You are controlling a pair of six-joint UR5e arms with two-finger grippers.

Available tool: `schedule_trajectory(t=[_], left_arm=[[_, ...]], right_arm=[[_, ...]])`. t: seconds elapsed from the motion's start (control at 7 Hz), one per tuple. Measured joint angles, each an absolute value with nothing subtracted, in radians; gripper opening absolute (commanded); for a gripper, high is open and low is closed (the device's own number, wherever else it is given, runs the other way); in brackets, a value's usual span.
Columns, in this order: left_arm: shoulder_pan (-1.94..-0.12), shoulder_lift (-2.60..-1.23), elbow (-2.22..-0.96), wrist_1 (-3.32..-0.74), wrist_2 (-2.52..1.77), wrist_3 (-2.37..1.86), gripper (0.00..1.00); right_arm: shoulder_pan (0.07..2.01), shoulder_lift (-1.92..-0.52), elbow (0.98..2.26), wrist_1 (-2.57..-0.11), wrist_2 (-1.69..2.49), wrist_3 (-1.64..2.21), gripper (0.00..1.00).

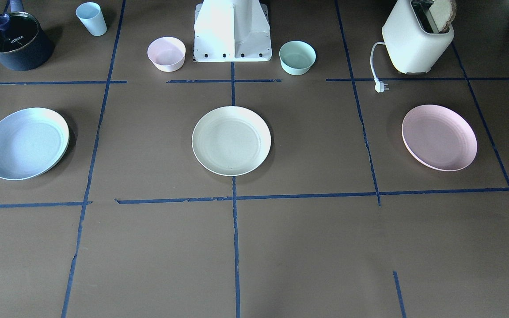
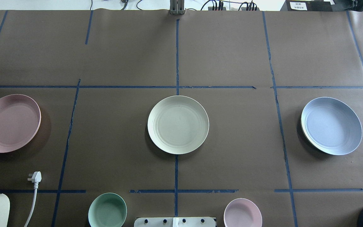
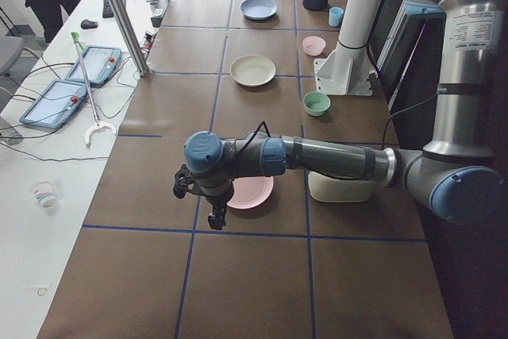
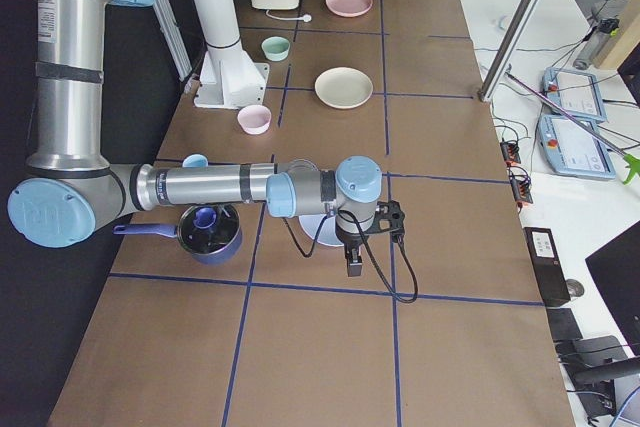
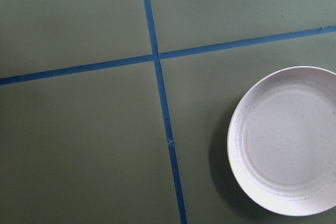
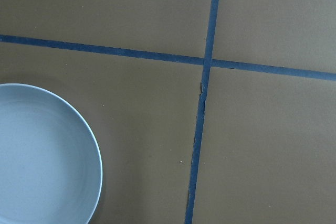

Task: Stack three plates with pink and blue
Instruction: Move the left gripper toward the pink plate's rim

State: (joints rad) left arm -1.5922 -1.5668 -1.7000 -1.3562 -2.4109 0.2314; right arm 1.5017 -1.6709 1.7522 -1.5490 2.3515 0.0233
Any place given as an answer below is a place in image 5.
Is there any pink plate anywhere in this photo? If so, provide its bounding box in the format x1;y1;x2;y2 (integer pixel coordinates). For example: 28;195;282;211
227;66;335;216

